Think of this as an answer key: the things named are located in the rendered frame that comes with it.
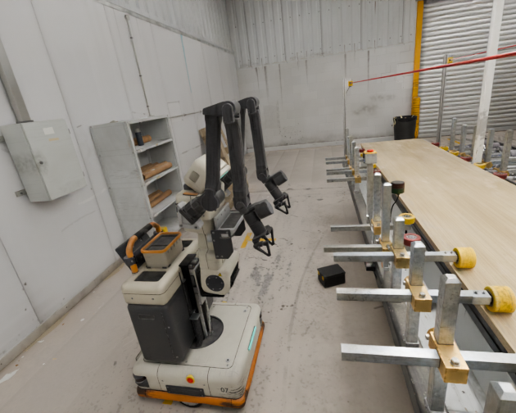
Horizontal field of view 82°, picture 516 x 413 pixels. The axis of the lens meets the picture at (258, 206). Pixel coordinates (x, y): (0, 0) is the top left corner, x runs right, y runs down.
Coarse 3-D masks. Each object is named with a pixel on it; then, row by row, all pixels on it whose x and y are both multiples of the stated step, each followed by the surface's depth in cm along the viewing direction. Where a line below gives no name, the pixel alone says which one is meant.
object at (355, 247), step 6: (324, 246) 153; (330, 246) 152; (336, 246) 152; (342, 246) 151; (348, 246) 150; (354, 246) 150; (360, 246) 149; (366, 246) 148; (372, 246) 147; (378, 246) 147
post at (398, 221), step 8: (400, 216) 119; (400, 224) 118; (400, 232) 119; (392, 240) 124; (400, 240) 120; (392, 264) 126; (392, 272) 127; (400, 272) 126; (392, 280) 128; (400, 280) 127; (392, 288) 129; (400, 288) 128
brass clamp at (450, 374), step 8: (432, 328) 82; (432, 336) 79; (432, 344) 78; (440, 344) 76; (448, 344) 76; (440, 352) 74; (448, 352) 74; (456, 352) 74; (440, 360) 74; (448, 360) 72; (440, 368) 74; (448, 368) 70; (456, 368) 70; (464, 368) 69; (448, 376) 71; (456, 376) 71; (464, 376) 70
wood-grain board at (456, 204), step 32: (384, 160) 287; (416, 160) 273; (448, 160) 260; (416, 192) 198; (448, 192) 191; (480, 192) 185; (512, 192) 179; (448, 224) 151; (480, 224) 147; (512, 224) 143; (480, 256) 121; (512, 256) 119; (480, 288) 104; (512, 288) 102; (512, 320) 89; (512, 352) 81
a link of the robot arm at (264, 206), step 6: (240, 204) 122; (252, 204) 126; (258, 204) 123; (264, 204) 122; (270, 204) 126; (240, 210) 123; (246, 210) 122; (258, 210) 123; (264, 210) 122; (270, 210) 123; (258, 216) 123; (264, 216) 124
